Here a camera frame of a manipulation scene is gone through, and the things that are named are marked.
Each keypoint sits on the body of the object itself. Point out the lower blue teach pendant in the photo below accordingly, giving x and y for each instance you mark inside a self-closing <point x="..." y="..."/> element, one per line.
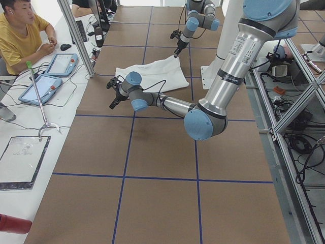
<point x="47" y="87"/>

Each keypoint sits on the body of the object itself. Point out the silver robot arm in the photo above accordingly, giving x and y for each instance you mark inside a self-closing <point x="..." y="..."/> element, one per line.
<point x="199" y="14"/>
<point x="248" y="25"/>

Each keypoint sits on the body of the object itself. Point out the silver framed tray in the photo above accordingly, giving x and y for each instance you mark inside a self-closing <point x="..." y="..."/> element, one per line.
<point x="21" y="161"/>

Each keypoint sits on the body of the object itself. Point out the aluminium frame post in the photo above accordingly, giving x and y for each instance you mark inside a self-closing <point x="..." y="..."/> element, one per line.
<point x="70" y="20"/>

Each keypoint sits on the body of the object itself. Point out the upper blue teach pendant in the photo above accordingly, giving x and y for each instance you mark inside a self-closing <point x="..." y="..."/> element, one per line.
<point x="62" y="64"/>

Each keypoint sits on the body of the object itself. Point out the white long-sleeve printed shirt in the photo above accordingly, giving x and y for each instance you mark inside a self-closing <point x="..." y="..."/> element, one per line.
<point x="161" y="75"/>

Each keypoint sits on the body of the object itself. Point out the black keyboard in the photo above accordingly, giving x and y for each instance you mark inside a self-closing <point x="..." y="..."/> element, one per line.
<point x="81" y="29"/>

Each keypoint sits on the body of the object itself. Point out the blue teach pendant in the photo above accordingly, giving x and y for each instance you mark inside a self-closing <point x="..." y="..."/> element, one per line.
<point x="62" y="64"/>
<point x="47" y="87"/>

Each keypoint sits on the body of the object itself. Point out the black computer mouse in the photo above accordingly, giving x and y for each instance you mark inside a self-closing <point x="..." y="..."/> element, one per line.
<point x="65" y="47"/>

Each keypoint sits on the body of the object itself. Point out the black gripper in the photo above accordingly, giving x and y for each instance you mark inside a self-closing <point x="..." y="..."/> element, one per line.
<point x="180" y="44"/>
<point x="118" y="95"/>

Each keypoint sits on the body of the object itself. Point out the person in yellow shirt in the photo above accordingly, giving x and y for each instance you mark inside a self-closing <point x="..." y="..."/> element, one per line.
<point x="25" y="36"/>

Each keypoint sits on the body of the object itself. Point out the purple green grabber stick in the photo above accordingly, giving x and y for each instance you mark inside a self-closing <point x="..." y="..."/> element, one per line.
<point x="46" y="124"/>

